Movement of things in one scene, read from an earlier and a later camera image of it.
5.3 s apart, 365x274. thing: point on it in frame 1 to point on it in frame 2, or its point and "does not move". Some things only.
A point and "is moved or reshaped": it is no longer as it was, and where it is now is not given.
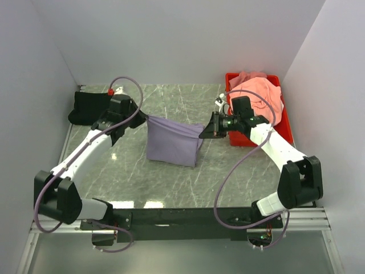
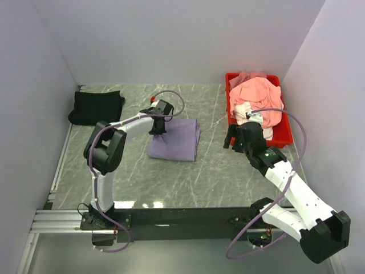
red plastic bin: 282,129 does not move
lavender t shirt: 171,141 is moved or reshaped
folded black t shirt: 88,107 does not move
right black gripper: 213,130 to 232,132
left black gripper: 141,117 to 158,132
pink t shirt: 264,96 does not move
